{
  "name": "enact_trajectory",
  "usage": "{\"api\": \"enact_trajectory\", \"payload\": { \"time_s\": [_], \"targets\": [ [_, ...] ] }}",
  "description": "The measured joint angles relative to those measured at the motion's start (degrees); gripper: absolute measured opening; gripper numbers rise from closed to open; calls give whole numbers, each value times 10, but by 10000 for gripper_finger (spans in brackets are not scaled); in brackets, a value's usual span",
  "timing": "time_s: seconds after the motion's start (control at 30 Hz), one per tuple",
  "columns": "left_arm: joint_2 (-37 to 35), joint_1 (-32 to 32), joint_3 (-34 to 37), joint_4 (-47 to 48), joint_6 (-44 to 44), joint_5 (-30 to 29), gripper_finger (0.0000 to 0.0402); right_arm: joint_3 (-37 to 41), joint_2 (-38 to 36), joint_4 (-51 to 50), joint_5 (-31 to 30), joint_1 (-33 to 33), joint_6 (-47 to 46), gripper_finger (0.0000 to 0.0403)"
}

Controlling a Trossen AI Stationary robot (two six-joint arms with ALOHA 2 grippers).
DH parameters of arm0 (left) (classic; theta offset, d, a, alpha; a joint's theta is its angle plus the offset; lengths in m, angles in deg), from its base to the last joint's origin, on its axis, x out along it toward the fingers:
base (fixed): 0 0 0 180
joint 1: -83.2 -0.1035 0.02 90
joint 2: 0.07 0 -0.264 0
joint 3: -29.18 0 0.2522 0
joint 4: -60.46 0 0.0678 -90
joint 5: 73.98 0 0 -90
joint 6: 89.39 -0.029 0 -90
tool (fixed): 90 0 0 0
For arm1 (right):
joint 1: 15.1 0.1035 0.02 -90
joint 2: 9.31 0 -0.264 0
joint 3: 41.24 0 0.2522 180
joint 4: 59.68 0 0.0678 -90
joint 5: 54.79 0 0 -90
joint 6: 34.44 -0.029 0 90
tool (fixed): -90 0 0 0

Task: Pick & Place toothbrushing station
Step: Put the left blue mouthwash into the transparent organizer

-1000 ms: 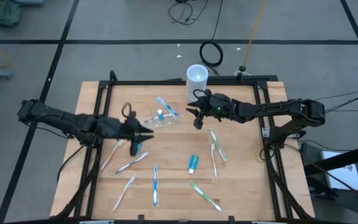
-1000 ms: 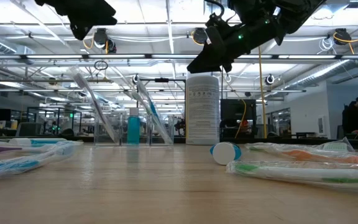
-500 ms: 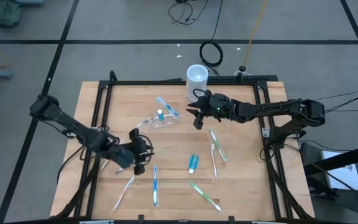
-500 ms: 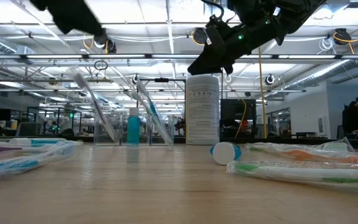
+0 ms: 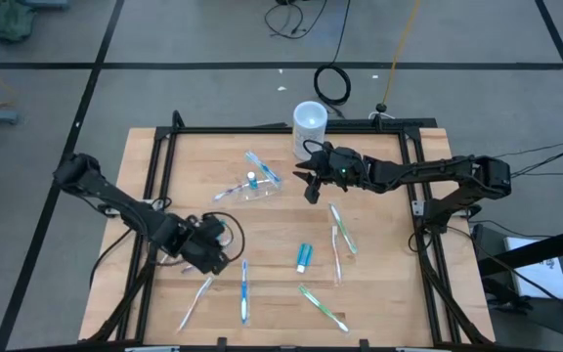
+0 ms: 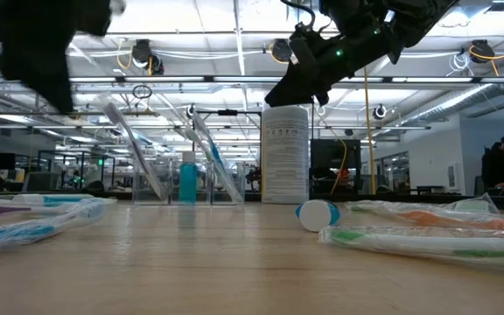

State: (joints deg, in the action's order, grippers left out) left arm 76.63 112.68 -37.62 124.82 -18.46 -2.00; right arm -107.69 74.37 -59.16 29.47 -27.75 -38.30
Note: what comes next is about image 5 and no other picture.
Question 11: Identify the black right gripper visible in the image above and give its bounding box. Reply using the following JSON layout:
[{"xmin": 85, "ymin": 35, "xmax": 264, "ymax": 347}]
[{"xmin": 293, "ymin": 142, "xmax": 368, "ymax": 205}]

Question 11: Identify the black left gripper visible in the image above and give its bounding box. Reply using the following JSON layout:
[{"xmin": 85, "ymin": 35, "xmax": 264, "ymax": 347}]
[{"xmin": 173, "ymin": 214, "xmax": 232, "ymax": 276}]

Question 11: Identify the blue white toothbrush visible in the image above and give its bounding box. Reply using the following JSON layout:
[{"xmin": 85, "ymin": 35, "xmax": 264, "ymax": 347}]
[
  {"xmin": 239, "ymin": 257, "xmax": 251, "ymax": 327},
  {"xmin": 243, "ymin": 150, "xmax": 283, "ymax": 188}
]

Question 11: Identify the green white toothbrush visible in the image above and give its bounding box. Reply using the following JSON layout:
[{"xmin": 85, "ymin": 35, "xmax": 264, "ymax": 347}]
[
  {"xmin": 296, "ymin": 285, "xmax": 351, "ymax": 334},
  {"xmin": 327, "ymin": 201, "xmax": 360, "ymax": 255}
]

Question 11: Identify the teal toothpaste tube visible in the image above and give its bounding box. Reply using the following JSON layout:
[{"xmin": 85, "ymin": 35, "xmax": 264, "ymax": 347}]
[{"xmin": 294, "ymin": 242, "xmax": 315, "ymax": 275}]

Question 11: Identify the orange white toothbrush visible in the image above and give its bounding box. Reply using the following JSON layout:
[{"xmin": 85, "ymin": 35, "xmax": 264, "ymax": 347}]
[{"xmin": 329, "ymin": 224, "xmax": 344, "ymax": 287}]

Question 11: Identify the white wipes canister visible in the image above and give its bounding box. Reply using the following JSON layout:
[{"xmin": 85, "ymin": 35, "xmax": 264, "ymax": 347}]
[{"xmin": 291, "ymin": 100, "xmax": 329, "ymax": 162}]

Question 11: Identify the black cart base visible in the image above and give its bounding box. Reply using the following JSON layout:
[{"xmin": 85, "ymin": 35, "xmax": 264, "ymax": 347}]
[{"xmin": 470, "ymin": 222, "xmax": 563, "ymax": 317}]

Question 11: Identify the white paper box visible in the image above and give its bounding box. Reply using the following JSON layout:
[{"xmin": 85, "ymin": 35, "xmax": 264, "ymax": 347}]
[{"xmin": 503, "ymin": 236, "xmax": 563, "ymax": 300}]

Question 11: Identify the black stand beam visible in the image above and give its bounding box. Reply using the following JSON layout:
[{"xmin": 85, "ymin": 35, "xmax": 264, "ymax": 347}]
[{"xmin": 476, "ymin": 222, "xmax": 563, "ymax": 278}]

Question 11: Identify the green cloth bundle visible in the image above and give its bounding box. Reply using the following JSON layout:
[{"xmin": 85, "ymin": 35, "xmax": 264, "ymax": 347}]
[{"xmin": 0, "ymin": 0, "xmax": 38, "ymax": 43}]

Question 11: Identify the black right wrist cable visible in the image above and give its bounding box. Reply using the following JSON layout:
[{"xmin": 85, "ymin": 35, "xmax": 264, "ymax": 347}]
[{"xmin": 302, "ymin": 139, "xmax": 334, "ymax": 162}]

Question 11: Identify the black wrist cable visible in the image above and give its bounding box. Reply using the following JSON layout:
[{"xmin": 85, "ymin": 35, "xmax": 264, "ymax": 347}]
[
  {"xmin": 302, "ymin": 139, "xmax": 334, "ymax": 162},
  {"xmin": 201, "ymin": 210, "xmax": 246, "ymax": 263}
]

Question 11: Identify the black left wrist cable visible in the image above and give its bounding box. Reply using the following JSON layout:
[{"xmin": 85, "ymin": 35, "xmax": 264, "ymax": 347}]
[{"xmin": 201, "ymin": 210, "xmax": 246, "ymax": 263}]

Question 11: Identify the black metal table frame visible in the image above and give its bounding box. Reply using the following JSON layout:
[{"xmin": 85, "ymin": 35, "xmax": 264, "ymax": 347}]
[{"xmin": 83, "ymin": 110, "xmax": 496, "ymax": 352}]

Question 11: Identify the coiled black floor cable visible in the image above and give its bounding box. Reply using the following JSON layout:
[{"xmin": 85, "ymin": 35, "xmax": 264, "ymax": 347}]
[{"xmin": 312, "ymin": 0, "xmax": 353, "ymax": 108}]

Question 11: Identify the tangled black floor cable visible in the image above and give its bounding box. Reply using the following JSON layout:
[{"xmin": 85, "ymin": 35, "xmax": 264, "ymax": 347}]
[{"xmin": 263, "ymin": 0, "xmax": 330, "ymax": 41}]

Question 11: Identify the long yellow cable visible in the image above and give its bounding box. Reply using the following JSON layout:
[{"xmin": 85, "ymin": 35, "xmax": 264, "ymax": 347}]
[{"xmin": 381, "ymin": 0, "xmax": 422, "ymax": 107}]

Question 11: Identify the black power cable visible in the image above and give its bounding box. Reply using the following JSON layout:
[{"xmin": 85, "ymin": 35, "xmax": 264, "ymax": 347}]
[
  {"xmin": 508, "ymin": 141, "xmax": 563, "ymax": 178},
  {"xmin": 494, "ymin": 138, "xmax": 563, "ymax": 160}
]

